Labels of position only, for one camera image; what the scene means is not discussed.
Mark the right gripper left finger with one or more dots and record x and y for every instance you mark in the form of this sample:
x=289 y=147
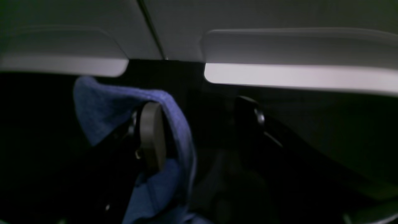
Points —
x=134 y=147

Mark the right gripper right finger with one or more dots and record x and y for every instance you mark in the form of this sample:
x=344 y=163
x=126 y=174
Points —
x=307 y=187

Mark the black table cloth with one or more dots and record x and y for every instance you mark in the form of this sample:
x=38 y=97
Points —
x=42 y=142

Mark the light blue t-shirt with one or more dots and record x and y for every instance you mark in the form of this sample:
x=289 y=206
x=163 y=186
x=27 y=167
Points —
x=161 y=198

